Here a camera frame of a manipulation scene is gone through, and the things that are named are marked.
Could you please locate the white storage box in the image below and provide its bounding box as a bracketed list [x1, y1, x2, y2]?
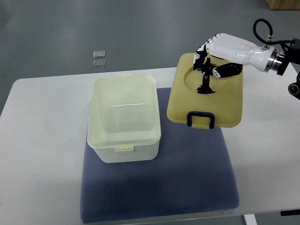
[87, 75, 161, 163]

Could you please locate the cardboard box corner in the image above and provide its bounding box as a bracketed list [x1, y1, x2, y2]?
[266, 0, 300, 10]

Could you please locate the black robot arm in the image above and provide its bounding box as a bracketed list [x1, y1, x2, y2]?
[253, 18, 300, 75]

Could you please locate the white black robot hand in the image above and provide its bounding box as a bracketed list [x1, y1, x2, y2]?
[193, 33, 282, 72]

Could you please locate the blue grey cushion mat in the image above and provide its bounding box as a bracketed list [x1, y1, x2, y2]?
[80, 88, 240, 223]

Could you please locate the black table bracket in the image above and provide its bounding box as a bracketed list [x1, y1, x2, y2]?
[280, 210, 300, 217]

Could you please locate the yellow box lid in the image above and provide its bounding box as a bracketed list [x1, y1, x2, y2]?
[167, 53, 243, 129]

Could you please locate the lower clear floor tile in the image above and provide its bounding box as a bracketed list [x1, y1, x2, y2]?
[93, 59, 106, 68]

